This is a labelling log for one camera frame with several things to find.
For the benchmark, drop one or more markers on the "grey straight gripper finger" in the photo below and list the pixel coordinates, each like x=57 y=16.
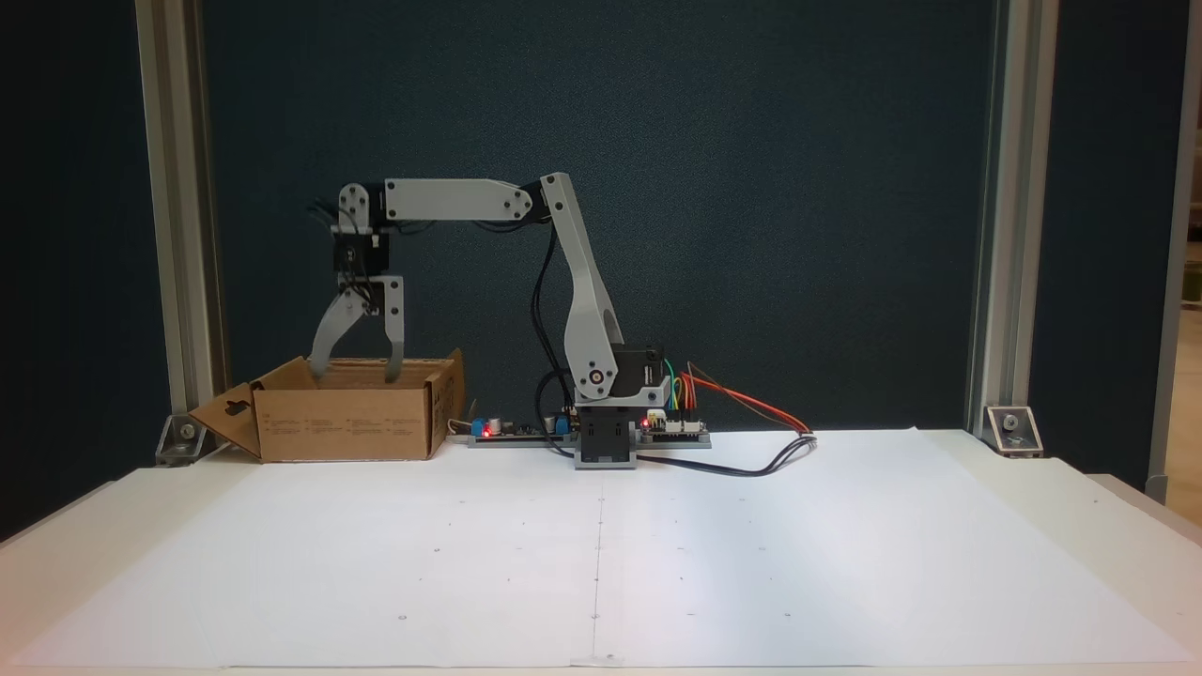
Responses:
x=394 y=347

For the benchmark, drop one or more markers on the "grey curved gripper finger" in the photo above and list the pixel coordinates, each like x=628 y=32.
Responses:
x=333 y=333

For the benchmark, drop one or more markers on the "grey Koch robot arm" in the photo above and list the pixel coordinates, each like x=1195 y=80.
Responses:
x=587 y=300

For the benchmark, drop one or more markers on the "brown cardboard box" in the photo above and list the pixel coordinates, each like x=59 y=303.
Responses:
x=347 y=422

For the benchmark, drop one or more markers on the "blue circuit board with capacitors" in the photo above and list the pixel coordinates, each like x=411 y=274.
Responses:
x=516 y=434

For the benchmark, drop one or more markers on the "large white paper sheet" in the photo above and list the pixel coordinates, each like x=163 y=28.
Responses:
x=845 y=563

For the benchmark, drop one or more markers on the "aluminium corner bracket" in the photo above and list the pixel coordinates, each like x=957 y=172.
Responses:
x=188 y=441
x=1014 y=432

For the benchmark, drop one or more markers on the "aluminium frame post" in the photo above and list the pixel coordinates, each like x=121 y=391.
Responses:
x=178 y=188
x=1009 y=188
x=1174 y=282

